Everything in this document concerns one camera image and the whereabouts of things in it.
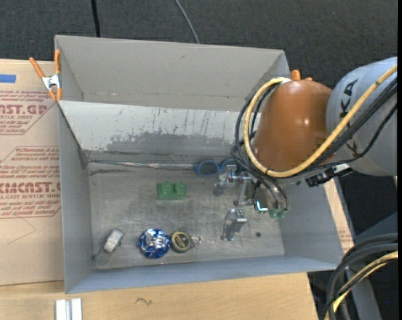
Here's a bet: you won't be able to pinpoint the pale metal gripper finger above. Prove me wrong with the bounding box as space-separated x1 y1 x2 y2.
213 165 242 197
221 208 248 242

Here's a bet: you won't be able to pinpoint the blue sunglasses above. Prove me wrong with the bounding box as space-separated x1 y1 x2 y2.
194 159 237 177

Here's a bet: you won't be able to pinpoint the black and yellow tape measure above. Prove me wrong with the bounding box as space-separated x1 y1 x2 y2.
170 230 202 254

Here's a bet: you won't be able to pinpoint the green toy brick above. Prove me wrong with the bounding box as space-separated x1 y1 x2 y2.
156 181 189 201

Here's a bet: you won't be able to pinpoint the grey metal bin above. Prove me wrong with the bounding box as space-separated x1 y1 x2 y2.
53 34 347 295

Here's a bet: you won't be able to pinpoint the blue shiny ball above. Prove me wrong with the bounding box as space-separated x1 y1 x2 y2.
137 228 173 260

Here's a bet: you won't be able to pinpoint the grey and white small tool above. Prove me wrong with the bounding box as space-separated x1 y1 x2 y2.
93 228 125 266

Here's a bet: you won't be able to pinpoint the brown cardboard board, red print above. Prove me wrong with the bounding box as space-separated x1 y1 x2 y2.
0 57 355 288

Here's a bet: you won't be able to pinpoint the black cylinder on white bracket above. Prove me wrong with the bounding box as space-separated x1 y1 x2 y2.
305 163 352 188

